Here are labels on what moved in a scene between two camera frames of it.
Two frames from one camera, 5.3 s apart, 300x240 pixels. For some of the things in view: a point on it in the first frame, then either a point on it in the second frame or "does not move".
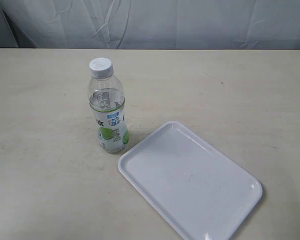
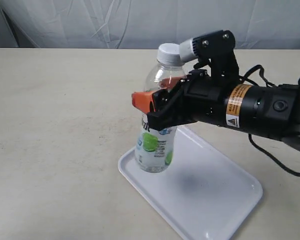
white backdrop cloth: (150, 24) does not move
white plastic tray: (197, 190) does not move
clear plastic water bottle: (107, 101) to (155, 146)
